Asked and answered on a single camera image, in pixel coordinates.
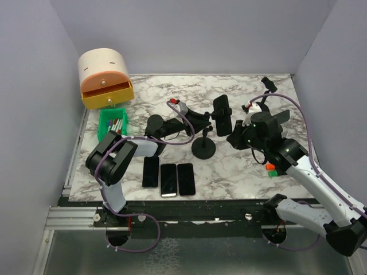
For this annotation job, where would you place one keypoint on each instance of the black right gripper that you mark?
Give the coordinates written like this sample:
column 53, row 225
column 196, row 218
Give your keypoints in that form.
column 235, row 139

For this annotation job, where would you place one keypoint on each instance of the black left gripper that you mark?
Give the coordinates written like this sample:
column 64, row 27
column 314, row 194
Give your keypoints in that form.
column 197, row 120

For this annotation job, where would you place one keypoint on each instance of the tall black phone stand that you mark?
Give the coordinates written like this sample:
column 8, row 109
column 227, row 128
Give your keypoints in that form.
column 203, row 147

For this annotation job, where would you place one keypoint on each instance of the short black phone stand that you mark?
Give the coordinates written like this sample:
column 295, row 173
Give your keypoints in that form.
column 270, row 88

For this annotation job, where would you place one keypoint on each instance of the black phone with pink edge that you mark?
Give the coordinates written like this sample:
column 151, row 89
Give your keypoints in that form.
column 186, row 181

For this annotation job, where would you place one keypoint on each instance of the black phone with white edge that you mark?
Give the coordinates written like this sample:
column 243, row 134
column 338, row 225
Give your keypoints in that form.
column 168, row 180

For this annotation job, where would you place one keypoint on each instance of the brown round base phone stand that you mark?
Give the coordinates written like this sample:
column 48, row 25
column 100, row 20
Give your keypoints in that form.
column 282, row 117

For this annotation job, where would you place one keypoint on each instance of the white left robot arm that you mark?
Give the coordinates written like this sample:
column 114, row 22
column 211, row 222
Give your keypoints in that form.
column 112, row 156

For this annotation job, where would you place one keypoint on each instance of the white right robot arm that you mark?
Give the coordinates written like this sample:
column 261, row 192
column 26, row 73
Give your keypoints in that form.
column 342, row 222

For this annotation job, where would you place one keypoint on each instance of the orange capped marker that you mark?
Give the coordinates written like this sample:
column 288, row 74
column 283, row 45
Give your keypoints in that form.
column 270, row 166

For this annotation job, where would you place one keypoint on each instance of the green capped marker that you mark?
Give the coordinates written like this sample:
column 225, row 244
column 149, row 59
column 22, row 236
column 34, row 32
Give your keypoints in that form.
column 272, row 173

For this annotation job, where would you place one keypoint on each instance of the markers in green bin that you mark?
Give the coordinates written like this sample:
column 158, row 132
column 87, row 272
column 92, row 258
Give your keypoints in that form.
column 114, row 125

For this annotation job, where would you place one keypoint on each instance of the green plastic bin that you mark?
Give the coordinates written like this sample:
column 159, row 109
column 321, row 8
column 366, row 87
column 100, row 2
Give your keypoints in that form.
column 108, row 114

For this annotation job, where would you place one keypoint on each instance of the beige and orange drawer box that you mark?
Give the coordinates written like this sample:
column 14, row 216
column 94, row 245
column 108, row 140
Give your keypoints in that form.
column 104, row 79

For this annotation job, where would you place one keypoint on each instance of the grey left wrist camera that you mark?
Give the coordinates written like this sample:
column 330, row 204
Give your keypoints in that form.
column 182, row 108

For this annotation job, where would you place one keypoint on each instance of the black mounting rail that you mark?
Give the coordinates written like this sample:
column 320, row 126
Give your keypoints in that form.
column 170, row 219

